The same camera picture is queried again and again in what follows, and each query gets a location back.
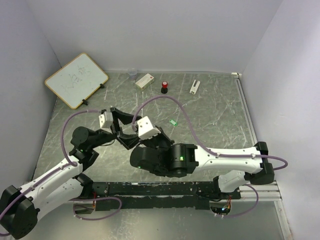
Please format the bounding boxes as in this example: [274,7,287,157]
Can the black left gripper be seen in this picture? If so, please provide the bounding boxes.
[89,106,143,149]

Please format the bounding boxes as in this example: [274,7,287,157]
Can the green key tag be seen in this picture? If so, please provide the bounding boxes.
[169,119,178,126]

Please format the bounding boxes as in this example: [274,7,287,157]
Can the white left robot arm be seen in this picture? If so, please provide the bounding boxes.
[0,107,141,240]

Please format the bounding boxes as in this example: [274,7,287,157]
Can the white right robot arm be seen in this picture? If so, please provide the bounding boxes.
[130,126,275,199]

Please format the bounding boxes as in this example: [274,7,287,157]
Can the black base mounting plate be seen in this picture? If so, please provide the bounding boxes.
[92,181,241,210]

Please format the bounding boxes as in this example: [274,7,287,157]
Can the white staples box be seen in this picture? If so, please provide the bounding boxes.
[135,73,155,91]

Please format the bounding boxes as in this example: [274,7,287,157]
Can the red and black stamp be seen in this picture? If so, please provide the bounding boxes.
[160,81,168,94]

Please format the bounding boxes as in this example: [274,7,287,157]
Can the clear cup of paper clips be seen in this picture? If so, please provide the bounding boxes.
[127,68,138,81]

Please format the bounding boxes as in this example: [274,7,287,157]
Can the white stapler remover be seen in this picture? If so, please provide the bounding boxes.
[189,79,201,95]

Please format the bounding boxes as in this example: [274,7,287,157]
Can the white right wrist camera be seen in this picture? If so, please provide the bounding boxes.
[132,116,161,140]

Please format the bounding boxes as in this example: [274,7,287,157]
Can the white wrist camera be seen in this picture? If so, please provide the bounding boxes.
[98,111,114,130]
[132,116,161,140]

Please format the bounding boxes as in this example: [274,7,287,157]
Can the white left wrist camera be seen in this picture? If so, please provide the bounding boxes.
[98,111,114,130]

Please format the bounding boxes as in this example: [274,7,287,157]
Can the small whiteboard with wooden frame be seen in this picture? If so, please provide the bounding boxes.
[44,52,109,109]

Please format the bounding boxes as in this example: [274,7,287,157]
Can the aluminium frame rail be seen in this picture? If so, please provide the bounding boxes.
[231,72,282,202]

